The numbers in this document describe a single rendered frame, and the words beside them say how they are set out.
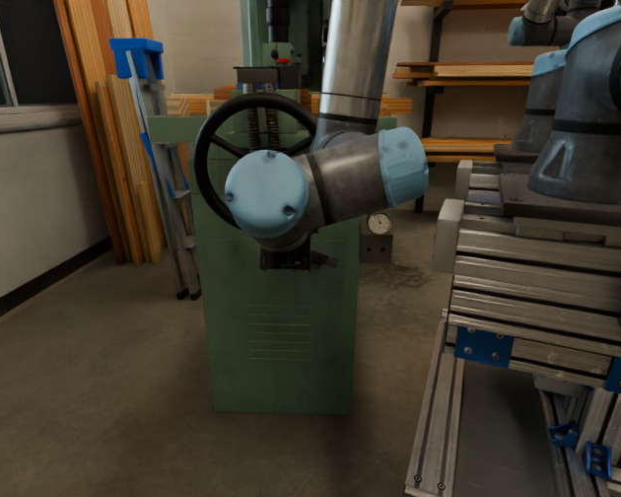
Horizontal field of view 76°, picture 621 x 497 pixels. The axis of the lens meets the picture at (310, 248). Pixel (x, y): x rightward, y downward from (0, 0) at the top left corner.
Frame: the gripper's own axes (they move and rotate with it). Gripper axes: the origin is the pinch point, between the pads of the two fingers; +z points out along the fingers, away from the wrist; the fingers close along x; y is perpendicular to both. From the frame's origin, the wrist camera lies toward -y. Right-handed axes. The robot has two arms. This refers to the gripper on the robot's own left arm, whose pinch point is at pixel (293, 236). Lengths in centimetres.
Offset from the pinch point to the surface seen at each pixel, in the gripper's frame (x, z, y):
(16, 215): -138, 108, -28
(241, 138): -13.3, 13.9, -24.2
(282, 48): -6, 22, -52
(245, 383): -18, 59, 35
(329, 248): 6.8, 36.3, -3.7
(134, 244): -105, 156, -23
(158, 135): -36, 22, -29
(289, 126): -2.6, 12.6, -26.4
